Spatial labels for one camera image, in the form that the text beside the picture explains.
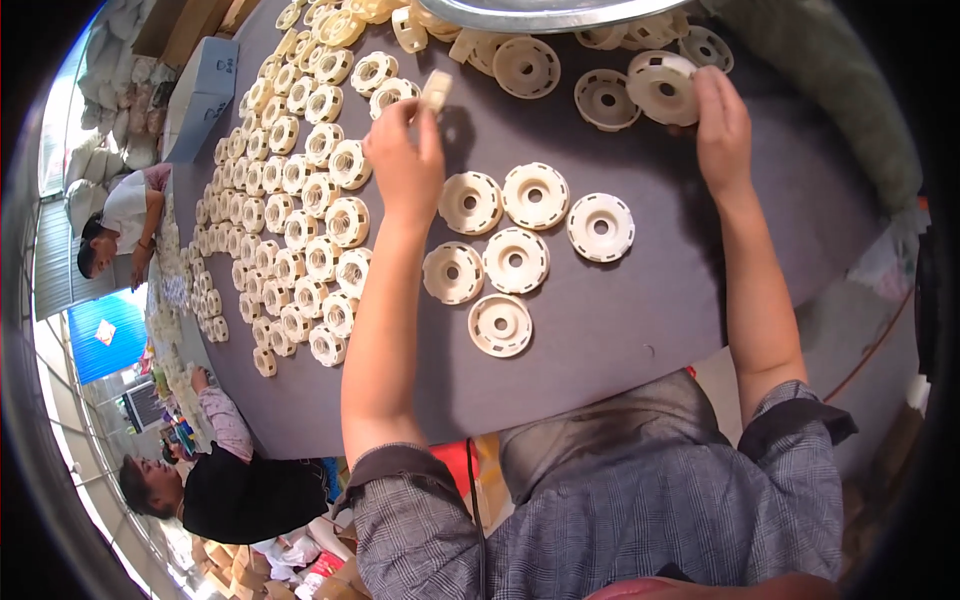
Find rows of assembled cream wheels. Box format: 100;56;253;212
191;30;423;380

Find clear plastic bag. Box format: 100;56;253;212
847;198;931;303

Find upturned cream disc shell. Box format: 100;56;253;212
573;69;643;133

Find heap of white sacks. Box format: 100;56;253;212
63;0;181;230

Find cluster of flat cream discs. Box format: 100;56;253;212
421;161;637;360

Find cream slotted disc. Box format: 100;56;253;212
678;24;735;75
492;36;562;100

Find black cable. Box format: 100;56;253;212
465;438;489;600

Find person's right hand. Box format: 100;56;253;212
690;65;755;205

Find light blue cardboard box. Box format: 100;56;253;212
161;36;241;165

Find orange cable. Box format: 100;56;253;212
823;288;916;404

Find large grey-green sack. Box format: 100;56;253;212
705;0;925;215

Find red plastic stool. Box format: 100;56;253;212
429;438;481;500

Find blue tarp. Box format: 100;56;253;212
67;291;150;386

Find far table with parts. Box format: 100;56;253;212
144;193;228;451

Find round metal basin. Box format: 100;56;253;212
416;0;699;36

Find heap of cartons and bags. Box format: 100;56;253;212
191;517;369;600

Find brown cardboard cartons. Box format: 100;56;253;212
131;0;260;69

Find person's left hand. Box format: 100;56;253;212
363;96;447;225

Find cream slotted wheel cover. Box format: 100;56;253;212
626;50;702;127

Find person's body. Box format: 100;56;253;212
333;378;860;600

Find small cream plastic insert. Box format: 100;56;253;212
421;69;455;115

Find pile of loose cream parts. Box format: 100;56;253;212
273;0;691;78

